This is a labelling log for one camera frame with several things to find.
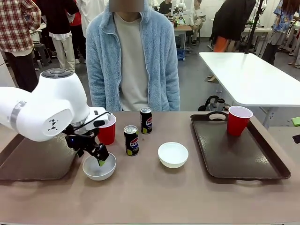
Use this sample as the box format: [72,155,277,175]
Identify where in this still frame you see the black bag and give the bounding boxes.
[198,95,233,112]

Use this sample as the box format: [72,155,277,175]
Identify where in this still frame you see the white folding table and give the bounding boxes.
[198,52,300,129]

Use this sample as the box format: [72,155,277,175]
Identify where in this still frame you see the person in plaid shirt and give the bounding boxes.
[0,0,42,93]

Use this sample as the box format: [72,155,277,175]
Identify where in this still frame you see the person in blue patterned shirt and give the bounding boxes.
[261,0,300,67]

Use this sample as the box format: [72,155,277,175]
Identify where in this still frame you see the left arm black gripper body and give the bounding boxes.
[62,126,101,153]

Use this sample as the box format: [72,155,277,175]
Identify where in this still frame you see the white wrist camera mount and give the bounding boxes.
[85,107,113,132]

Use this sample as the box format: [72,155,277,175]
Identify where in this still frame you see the black Pepsi can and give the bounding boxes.
[140,107,153,135]
[123,125,140,157]

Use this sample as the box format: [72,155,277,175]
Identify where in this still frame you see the person in white coat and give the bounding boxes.
[76,0,111,38]

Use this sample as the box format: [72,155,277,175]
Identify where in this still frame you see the black tripod stand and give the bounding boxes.
[243,0,263,55]

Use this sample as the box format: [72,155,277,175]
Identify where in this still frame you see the person in black jacket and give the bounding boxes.
[209,0,258,53]

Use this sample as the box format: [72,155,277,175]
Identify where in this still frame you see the red plastic cup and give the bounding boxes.
[97,115,117,146]
[226,105,254,137]

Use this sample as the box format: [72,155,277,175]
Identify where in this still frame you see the white bowl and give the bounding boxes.
[82,152,117,181]
[157,142,189,169]

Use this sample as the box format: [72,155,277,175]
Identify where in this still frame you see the seated person in white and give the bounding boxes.
[188,0,207,45]

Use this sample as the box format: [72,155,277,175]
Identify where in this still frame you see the dark brown serving tray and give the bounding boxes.
[190,111,292,180]
[0,133,78,181]

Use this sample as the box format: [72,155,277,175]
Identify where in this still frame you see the black step stool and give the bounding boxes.
[33,43,53,69]

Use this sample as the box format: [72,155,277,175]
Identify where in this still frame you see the person in blue fleece jacket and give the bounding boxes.
[85,0,181,112]

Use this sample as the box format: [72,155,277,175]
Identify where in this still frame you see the person in black top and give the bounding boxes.
[37,0,79,72]

